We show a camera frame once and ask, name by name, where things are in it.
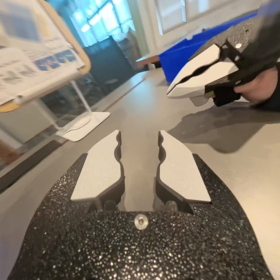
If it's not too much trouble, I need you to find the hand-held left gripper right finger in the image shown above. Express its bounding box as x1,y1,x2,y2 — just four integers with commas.
155,130,212,208

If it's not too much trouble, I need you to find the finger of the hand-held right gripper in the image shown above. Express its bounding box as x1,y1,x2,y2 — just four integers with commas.
175,44,221,85
167,61,239,107

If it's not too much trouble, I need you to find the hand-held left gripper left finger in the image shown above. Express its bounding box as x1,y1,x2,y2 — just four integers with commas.
70,130,125,208

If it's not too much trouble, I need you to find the blue plastic bin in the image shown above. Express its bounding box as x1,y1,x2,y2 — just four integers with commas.
158,12,258,82

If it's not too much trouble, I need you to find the person's right forearm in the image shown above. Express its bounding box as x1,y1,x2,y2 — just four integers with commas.
250,64,280,111

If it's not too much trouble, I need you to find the person's right hand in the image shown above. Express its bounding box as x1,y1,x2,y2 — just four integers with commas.
234,67,279,104

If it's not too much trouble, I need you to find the bright window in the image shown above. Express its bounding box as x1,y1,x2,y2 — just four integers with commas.
47,0,136,47
153,0,210,35

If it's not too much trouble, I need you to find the dark cabinet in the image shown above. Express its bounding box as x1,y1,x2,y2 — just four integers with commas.
83,36,149,88

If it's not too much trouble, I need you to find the sign stand with white base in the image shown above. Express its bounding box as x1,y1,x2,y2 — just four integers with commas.
0,0,111,142

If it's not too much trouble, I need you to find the black table cable cover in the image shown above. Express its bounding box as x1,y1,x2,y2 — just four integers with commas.
0,140,63,194

